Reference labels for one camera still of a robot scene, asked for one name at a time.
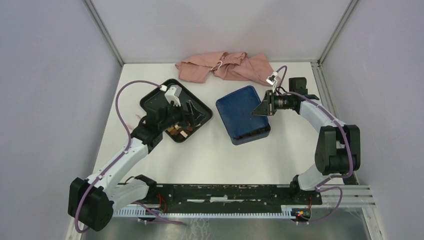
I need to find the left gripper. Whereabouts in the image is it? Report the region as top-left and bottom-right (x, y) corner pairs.
(159, 99), (206, 132)

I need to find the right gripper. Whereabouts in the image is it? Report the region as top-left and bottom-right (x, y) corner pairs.
(251, 90), (294, 116)

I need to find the black chocolate tray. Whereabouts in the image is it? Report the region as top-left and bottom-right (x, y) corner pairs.
(139, 78), (213, 143)

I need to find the blue chocolate box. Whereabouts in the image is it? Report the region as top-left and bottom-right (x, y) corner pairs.
(230, 124), (271, 146)

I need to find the blue box lid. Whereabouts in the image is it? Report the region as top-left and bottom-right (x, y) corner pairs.
(215, 85), (269, 137)

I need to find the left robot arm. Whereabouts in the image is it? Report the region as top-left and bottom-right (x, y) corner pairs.
(67, 99), (206, 233)

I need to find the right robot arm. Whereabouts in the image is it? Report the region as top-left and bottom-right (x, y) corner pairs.
(251, 72), (361, 204)

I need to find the pink cloth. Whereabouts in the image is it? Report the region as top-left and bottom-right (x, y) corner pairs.
(175, 51), (274, 85)

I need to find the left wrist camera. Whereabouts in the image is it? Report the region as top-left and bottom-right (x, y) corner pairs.
(159, 84), (182, 107)

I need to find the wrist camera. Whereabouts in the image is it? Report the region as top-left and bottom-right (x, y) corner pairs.
(265, 71), (279, 94)
(159, 84), (182, 107)

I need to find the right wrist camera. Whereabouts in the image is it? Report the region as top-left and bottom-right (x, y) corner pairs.
(265, 71), (279, 94)

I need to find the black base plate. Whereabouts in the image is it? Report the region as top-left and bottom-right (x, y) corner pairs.
(140, 184), (323, 214)

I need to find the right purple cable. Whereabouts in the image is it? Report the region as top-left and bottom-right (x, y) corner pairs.
(274, 65), (355, 193)

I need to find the purple cable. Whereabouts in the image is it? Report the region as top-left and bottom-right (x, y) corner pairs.
(274, 65), (355, 193)
(74, 80), (167, 234)

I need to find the white cable duct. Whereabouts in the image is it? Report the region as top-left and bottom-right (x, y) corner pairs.
(112, 204), (295, 220)

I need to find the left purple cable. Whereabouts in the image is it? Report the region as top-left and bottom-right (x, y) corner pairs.
(74, 80), (167, 234)

